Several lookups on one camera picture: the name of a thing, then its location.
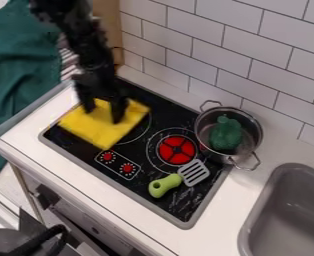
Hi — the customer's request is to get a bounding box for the green toy vegetable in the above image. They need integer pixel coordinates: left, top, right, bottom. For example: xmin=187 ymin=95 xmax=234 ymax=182
xmin=207 ymin=114 xmax=244 ymax=152

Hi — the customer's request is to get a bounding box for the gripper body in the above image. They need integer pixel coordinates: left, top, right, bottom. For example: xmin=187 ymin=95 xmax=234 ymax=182
xmin=70 ymin=61 xmax=131 ymax=102

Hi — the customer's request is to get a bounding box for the cardboard box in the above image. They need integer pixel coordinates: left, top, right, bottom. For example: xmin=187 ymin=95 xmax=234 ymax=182
xmin=91 ymin=0 xmax=125 ymax=66

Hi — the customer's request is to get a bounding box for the toy stove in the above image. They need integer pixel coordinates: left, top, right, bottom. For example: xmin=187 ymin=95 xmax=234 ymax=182
xmin=36 ymin=77 xmax=234 ymax=230

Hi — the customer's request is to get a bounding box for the silver pot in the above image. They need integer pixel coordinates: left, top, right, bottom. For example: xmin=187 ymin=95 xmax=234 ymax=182
xmin=193 ymin=99 xmax=264 ymax=172

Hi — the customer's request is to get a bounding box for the green handled grey spatula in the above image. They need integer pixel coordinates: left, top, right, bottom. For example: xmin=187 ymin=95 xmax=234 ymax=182
xmin=147 ymin=158 xmax=212 ymax=199

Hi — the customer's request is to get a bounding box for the toy sink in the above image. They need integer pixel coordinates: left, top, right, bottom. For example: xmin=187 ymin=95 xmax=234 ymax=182
xmin=237 ymin=162 xmax=314 ymax=256

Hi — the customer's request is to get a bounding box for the yellow cloth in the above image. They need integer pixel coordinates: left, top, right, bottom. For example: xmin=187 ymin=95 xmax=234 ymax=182
xmin=56 ymin=97 xmax=152 ymax=151

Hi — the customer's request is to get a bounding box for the green cloth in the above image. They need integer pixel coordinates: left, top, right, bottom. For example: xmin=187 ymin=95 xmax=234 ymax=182
xmin=0 ymin=0 xmax=64 ymax=185

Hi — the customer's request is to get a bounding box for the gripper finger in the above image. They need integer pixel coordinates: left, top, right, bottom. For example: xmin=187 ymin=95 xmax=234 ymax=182
xmin=108 ymin=97 xmax=131 ymax=125
xmin=80 ymin=94 xmax=99 ymax=114

